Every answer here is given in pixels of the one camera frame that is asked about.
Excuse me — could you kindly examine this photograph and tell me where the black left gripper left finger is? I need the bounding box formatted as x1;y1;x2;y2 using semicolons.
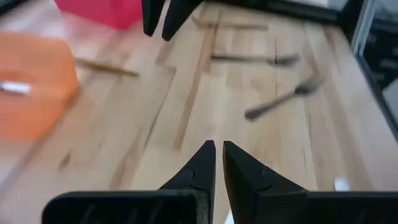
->
42;139;217;224

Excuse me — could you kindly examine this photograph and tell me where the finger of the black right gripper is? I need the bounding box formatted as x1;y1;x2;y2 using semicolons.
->
161;0;203;42
141;0;166;37

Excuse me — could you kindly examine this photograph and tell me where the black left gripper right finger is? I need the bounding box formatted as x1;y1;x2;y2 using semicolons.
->
222;140;398;224

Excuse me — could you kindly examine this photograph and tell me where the red plastic bin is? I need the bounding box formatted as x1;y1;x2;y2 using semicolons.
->
53;0;144;30

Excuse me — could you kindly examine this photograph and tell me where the orange plastic bin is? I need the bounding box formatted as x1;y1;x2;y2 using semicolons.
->
0;30;79;141

